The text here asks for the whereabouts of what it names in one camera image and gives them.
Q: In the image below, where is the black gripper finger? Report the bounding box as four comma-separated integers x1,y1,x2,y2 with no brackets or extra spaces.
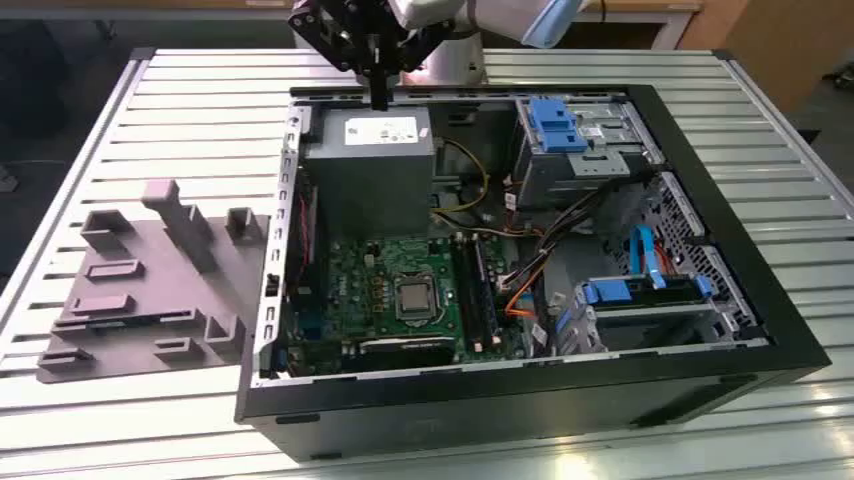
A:
380,29,443,112
287,2,383,111

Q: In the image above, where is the black RAM slot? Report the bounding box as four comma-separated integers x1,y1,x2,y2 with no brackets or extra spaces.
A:
450,232,476,354

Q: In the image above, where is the grey power supply unit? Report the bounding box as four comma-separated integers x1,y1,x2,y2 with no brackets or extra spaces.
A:
296,105,439,239

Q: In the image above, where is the blue drive latch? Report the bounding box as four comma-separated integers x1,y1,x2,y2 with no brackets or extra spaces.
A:
526,97,590,154

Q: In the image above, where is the wood-topped white desk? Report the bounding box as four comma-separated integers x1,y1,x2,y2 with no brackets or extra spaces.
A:
0,0,709,51

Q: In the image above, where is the metal drive cage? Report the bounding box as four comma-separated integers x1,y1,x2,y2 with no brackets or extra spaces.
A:
511,97,669,211

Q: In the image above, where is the silver CPU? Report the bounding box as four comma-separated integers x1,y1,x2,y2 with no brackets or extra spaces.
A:
398,285,435,312

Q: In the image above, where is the grey parts rack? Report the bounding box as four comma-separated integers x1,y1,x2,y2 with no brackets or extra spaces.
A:
33,179,274,385

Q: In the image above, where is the CPU socket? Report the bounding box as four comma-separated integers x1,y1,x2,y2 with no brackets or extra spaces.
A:
390,271,447,327

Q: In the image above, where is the green motherboard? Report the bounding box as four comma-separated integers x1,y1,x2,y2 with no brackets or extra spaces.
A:
286,232,535,374

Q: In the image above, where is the wooden cabinet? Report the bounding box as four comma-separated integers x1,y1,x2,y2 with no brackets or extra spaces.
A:
677,0,854,119

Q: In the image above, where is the blue board connector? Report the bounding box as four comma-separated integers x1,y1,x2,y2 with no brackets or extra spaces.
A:
298,309,323,344

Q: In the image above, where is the hard disk in blue carrier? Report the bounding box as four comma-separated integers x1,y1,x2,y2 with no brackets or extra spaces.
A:
576,277,715,307

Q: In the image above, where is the black graphics card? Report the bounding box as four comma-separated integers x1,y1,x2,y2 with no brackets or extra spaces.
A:
339,333,459,371

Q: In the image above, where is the metal disk bay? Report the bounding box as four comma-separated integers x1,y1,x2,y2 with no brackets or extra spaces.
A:
572,277,742,356

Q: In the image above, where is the black PC case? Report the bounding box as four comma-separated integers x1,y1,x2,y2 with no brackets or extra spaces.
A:
232,83,834,462

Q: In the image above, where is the yellow and black wire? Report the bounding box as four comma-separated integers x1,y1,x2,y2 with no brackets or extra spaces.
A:
430,138,492,216

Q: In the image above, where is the thin red wire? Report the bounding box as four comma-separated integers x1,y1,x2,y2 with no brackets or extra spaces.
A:
298,189,316,266

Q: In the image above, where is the black cable bundle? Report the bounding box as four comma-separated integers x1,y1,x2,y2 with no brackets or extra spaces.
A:
496,169,662,291

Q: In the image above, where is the blue flat data wire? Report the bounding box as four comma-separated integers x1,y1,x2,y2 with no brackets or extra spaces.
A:
630,224,669,291

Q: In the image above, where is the orange wire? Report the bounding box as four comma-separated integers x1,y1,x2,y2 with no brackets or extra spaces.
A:
503,292,535,319

